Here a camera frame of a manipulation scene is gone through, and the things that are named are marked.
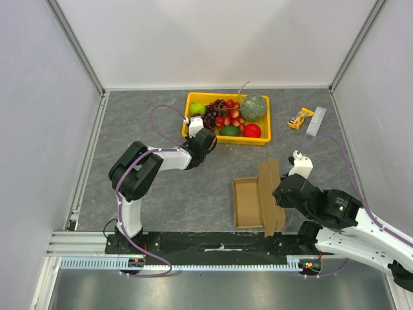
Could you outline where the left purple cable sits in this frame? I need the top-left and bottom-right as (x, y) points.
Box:
(114, 105), (191, 278)

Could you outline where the purple grape bunch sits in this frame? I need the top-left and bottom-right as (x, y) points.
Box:
(191, 99), (219, 131)

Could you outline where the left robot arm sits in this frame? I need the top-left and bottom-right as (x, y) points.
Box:
(106, 129), (217, 254)

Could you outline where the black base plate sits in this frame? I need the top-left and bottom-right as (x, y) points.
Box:
(105, 231), (336, 265)

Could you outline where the aluminium frame post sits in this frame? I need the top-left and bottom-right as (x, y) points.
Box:
(328, 0), (388, 94)
(45, 0), (106, 96)

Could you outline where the grey slim box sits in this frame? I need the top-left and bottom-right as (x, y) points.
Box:
(305, 107), (327, 139)

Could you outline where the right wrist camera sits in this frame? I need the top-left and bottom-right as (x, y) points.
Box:
(287, 150), (314, 179)

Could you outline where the red strawberry cluster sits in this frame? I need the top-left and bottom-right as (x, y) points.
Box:
(212, 99), (245, 127)

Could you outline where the purple cable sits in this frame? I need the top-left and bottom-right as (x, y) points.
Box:
(114, 105), (191, 278)
(296, 134), (413, 279)

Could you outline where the red tomato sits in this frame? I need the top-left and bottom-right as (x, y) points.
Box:
(243, 123), (261, 138)

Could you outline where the green avocado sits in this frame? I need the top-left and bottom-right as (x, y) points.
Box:
(219, 125), (241, 137)

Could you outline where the green apple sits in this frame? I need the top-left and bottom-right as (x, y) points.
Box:
(189, 102), (206, 116)

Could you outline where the right aluminium frame post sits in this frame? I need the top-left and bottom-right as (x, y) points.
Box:
(328, 0), (388, 94)

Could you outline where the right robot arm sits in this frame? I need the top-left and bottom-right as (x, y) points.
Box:
(273, 174), (412, 291)

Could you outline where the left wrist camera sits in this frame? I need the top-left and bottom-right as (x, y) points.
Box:
(182, 116), (204, 138)

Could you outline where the slotted cable duct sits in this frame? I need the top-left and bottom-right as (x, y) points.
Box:
(60, 256), (304, 272)

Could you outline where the left aluminium frame post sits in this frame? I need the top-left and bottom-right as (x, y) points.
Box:
(45, 0), (106, 96)

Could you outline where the green netted melon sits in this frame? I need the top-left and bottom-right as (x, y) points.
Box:
(237, 81), (267, 121)

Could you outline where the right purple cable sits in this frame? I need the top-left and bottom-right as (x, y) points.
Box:
(296, 134), (413, 279)

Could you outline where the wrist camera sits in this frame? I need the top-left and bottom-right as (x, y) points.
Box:
(182, 116), (204, 138)
(287, 150), (314, 179)

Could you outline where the yellow candy bar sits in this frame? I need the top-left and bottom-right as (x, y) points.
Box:
(287, 107), (314, 130)

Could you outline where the brown cardboard box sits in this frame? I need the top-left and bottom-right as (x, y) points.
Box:
(233, 157), (286, 237)

